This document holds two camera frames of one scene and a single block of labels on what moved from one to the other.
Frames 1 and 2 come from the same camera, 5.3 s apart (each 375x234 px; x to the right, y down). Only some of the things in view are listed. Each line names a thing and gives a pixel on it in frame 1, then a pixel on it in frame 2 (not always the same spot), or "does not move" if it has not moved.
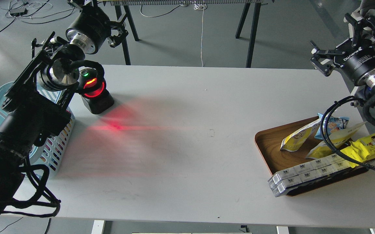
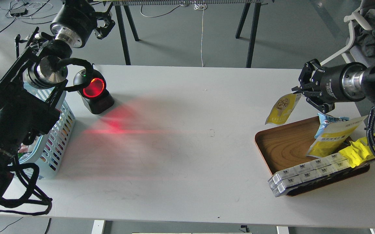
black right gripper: (358, 58) to (341, 83)
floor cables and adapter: (30, 12) does not move
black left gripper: (91, 28) to (75, 20)
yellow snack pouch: (292, 142) to (282, 108)
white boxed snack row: (316, 168) does not move
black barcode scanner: (91, 85) does not move
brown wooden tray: (269, 141) does not move
